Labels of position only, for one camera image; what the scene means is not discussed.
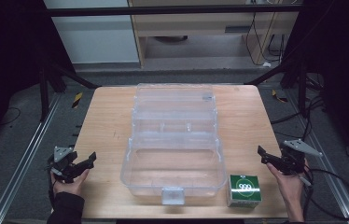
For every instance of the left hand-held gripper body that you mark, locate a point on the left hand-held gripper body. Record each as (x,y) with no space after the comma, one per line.
(61,161)

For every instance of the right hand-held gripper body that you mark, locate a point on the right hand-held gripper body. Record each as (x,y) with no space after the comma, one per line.
(294,157)

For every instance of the person's left hand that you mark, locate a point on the person's left hand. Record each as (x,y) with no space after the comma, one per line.
(70,185)

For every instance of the person's right hand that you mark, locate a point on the person's right hand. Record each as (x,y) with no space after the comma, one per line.
(289,186)

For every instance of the green and white carton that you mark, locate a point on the green and white carton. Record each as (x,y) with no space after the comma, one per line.
(244,190)

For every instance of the yellow black striped tape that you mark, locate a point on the yellow black striped tape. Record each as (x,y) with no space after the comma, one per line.
(76,100)
(279,97)

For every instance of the black metal stand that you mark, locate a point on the black metal stand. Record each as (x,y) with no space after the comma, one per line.
(297,81)
(48,84)

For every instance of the clear plastic storage box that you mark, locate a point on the clear plastic storage box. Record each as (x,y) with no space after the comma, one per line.
(172,149)

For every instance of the white cabinet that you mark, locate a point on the white cabinet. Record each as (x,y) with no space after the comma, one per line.
(98,40)

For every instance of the aluminium floor rail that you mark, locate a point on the aluminium floor rail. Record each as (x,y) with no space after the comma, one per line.
(23,161)
(325,161)

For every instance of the black horizontal frame bar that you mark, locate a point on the black horizontal frame bar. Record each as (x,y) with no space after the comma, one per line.
(169,10)

